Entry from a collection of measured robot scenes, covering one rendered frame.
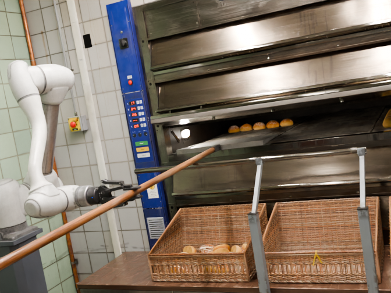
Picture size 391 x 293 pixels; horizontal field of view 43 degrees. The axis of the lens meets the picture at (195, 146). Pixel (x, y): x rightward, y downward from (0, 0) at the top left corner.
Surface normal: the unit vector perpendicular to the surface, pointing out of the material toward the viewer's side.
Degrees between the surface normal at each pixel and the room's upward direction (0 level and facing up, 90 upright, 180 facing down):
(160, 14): 90
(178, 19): 92
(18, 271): 90
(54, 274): 90
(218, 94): 70
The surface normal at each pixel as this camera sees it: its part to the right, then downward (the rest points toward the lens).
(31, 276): 0.91, -0.11
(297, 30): -0.44, -0.18
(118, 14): -0.40, 0.17
